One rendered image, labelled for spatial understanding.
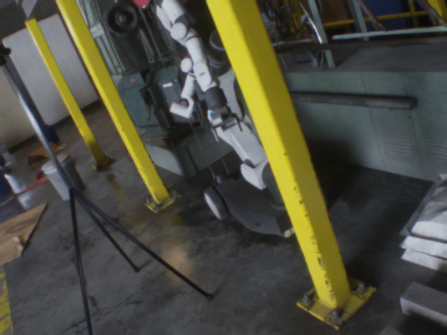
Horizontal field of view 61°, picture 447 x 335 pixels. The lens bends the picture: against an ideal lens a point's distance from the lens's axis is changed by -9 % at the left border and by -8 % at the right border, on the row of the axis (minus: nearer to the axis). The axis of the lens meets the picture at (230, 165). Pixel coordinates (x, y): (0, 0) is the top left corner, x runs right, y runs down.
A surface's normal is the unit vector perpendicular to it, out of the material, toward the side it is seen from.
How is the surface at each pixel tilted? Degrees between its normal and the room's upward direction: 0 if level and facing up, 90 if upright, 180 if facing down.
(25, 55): 90
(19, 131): 90
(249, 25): 90
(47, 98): 90
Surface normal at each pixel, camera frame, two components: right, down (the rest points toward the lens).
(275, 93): 0.54, 0.16
